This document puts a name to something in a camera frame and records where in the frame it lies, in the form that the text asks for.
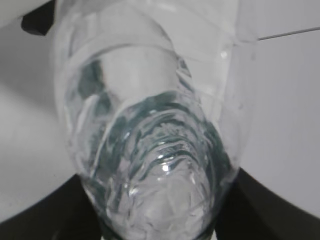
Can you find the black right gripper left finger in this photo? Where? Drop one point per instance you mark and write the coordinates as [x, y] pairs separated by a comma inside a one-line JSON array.
[[66, 214]]

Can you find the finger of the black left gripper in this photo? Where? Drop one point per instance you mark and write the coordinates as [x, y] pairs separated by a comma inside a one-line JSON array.
[[39, 21]]

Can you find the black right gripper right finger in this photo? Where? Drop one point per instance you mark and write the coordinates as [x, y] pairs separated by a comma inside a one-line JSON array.
[[253, 212]]

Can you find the clear water bottle green label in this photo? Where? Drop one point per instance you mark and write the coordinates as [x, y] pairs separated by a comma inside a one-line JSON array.
[[155, 98]]

